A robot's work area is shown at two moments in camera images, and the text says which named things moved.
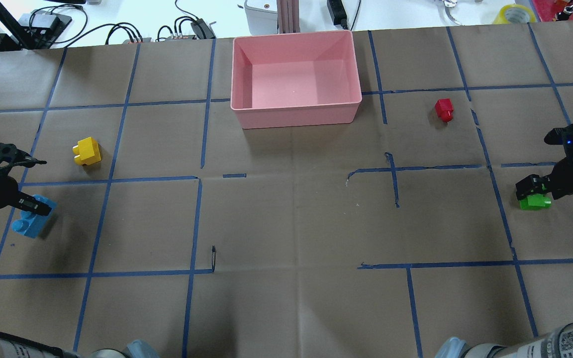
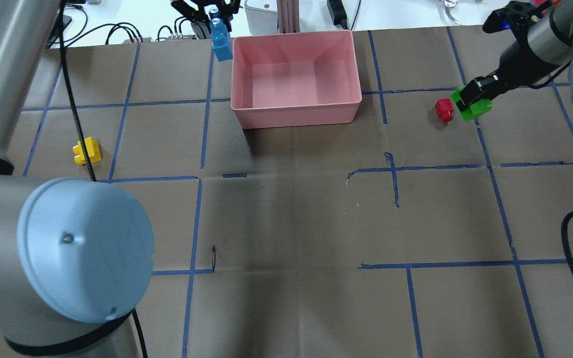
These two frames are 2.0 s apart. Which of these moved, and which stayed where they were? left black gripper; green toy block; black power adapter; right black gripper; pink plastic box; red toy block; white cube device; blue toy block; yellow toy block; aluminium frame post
Moved: left black gripper; right black gripper; blue toy block; green toy block
Stayed: aluminium frame post; pink plastic box; yellow toy block; white cube device; red toy block; black power adapter
